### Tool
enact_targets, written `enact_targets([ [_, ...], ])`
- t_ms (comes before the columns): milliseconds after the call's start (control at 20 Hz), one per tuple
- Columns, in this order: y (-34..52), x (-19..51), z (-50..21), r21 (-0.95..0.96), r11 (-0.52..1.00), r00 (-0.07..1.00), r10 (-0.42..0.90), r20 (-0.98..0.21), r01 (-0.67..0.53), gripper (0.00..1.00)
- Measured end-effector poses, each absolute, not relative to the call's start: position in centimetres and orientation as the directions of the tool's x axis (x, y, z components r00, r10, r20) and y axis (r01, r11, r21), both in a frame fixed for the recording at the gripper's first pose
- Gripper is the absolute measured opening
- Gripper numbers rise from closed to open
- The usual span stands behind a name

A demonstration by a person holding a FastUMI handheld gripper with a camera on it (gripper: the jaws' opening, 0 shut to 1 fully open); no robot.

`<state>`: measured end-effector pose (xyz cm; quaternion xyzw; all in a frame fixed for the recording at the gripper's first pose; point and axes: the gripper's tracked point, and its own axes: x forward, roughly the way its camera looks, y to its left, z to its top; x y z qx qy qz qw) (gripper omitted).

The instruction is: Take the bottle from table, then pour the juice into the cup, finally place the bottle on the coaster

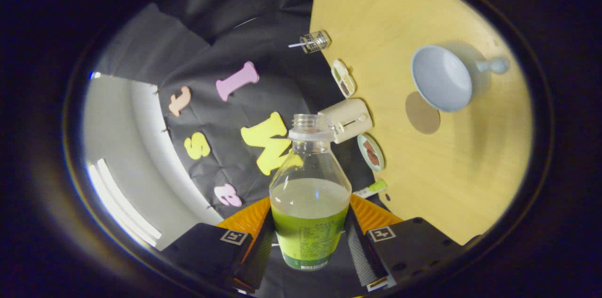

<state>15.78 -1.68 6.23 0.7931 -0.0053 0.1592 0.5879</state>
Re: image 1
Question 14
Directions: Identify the clear juice bottle green label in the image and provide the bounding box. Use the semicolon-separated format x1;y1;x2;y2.
269;113;352;271

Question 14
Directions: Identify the white divided dish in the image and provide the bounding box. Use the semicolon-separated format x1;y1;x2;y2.
331;59;356;98

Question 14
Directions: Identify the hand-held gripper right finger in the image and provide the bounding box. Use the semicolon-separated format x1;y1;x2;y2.
346;194;466;291

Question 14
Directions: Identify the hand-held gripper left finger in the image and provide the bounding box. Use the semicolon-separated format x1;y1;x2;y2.
160;196;276;294

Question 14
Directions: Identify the white cup with handle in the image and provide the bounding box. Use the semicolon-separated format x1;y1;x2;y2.
411;44;510;113

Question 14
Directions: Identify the clear glass holder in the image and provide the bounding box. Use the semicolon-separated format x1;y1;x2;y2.
301;30;331;54

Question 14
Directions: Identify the slim white green bottle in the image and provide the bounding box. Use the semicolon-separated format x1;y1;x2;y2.
353;179;388;198

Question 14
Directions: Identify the white toaster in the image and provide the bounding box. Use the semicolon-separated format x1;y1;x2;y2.
318;98;373;144

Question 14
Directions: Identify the long ceiling light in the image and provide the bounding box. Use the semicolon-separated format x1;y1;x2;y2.
87;159;163;242

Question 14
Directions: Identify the wooden table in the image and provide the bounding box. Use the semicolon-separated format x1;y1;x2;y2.
309;0;534;246

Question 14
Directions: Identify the pale green plate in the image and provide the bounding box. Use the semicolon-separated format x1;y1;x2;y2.
357;134;385;173

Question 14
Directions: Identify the round brown coaster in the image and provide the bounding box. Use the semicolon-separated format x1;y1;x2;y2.
405;91;441;135

